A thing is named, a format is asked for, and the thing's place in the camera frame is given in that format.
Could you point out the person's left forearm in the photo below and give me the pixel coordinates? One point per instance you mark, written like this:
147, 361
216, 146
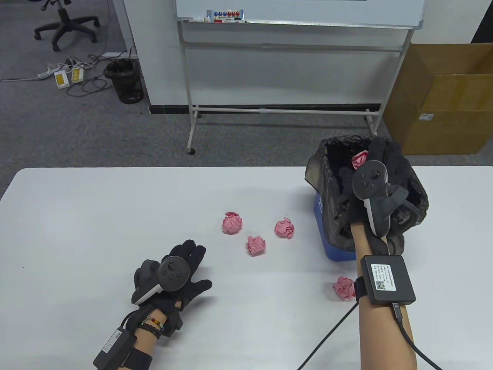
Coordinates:
148, 343

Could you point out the pink paper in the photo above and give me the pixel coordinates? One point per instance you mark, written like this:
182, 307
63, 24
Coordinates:
284, 228
232, 223
256, 245
360, 158
342, 288

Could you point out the blue bin with black bag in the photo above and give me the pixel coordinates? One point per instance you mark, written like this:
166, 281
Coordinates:
331, 216

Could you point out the person's right hand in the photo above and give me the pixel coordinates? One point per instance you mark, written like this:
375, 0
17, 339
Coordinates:
358, 212

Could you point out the black office chair base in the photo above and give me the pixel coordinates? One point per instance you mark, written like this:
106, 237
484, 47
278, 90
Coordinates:
63, 27

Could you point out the whiteboard marker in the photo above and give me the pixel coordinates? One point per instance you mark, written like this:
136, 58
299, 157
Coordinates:
201, 19
231, 22

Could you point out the pack of round magnets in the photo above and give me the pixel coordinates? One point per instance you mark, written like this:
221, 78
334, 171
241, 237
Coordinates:
225, 14

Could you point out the white power strip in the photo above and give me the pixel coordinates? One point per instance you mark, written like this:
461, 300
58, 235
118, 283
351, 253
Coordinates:
48, 71

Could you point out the blue recycling bin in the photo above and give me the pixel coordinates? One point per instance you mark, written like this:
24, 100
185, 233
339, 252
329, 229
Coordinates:
339, 254

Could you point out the black mesh wastebasket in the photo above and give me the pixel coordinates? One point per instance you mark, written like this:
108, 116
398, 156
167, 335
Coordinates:
125, 84

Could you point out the grey handheld controller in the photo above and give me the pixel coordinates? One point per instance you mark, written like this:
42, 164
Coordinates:
369, 179
171, 273

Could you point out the white charger with yellow label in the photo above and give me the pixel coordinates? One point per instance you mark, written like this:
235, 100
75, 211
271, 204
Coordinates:
61, 79
77, 75

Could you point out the whiteboard on metal stand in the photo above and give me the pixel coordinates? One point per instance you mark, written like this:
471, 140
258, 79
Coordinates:
308, 11

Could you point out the left grey handheld controller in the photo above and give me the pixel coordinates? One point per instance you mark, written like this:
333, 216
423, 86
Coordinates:
171, 273

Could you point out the black wrist sensor box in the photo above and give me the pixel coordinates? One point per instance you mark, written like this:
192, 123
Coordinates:
114, 347
387, 279

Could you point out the right grey handheld controller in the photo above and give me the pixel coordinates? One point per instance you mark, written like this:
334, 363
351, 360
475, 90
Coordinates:
369, 179

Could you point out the black left wrist sensor box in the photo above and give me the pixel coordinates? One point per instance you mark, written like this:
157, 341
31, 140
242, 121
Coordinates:
114, 347

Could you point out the person's left hand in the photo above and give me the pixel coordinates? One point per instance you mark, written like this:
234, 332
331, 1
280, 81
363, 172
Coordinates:
194, 256

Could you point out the black right wrist sensor box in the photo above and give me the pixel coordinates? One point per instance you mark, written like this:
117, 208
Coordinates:
387, 279

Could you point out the brown cardboard box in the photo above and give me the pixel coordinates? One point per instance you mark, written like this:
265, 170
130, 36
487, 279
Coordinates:
454, 115

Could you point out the person's right forearm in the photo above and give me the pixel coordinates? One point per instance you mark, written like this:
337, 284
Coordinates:
385, 339

